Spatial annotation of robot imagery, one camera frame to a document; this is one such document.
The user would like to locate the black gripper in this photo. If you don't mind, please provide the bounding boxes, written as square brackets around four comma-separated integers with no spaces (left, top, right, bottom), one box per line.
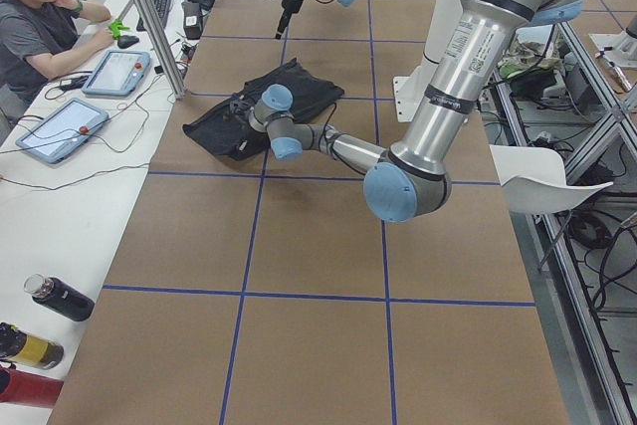
[267,0,303,41]
[226,97,255,124]

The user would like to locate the black graphic t-shirt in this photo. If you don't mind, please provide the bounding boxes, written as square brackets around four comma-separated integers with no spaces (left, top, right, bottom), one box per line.
[182,58,344,161]

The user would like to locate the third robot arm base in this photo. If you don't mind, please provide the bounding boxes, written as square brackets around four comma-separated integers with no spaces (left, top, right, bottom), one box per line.
[605,16,637,69]

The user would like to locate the far blue teach pendant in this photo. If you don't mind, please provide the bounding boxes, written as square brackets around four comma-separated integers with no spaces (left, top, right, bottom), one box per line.
[82,50,151,98]

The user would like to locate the blue teach pendant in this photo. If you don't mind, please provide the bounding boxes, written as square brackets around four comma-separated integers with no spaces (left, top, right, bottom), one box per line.
[15,99,110,165]
[82,50,151,98]

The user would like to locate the black keyboard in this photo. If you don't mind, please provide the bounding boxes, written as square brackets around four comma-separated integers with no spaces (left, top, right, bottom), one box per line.
[135,0,175,32]

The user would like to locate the black computer mouse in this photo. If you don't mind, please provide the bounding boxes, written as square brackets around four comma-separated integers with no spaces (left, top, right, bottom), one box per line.
[116,35,139,50]

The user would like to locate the green plastic object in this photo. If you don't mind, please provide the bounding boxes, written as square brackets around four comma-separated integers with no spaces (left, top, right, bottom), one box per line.
[107,18,129,40]

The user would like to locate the near blue teach pendant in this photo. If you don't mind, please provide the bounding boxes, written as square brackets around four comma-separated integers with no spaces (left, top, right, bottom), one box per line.
[15,99,110,165]

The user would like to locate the seated person grey shirt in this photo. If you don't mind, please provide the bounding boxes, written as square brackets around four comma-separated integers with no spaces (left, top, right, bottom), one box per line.
[1,0,113,105]

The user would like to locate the black water bottle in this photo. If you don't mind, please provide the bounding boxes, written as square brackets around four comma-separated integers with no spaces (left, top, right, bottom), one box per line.
[23,274,95,321]

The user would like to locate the white plastic chair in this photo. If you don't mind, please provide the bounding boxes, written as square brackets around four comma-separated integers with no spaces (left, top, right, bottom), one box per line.
[490,145,613,215]

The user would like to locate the yellow black bottle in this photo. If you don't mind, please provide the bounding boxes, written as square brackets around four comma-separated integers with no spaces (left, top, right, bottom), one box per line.
[1,322,65,370]

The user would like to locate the red bottle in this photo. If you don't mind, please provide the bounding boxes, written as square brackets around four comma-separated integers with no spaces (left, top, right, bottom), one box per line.
[1,368,64,409]

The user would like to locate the aluminium frame post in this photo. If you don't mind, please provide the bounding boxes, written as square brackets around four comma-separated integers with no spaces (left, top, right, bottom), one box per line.
[132,0,185,100]

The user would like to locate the black cable on table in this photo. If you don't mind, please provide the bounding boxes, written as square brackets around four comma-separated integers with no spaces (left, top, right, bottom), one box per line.
[0,91,150,192]

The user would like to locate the white camera mast pedestal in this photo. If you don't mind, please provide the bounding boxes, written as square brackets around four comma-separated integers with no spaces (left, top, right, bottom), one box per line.
[393,0,462,123]

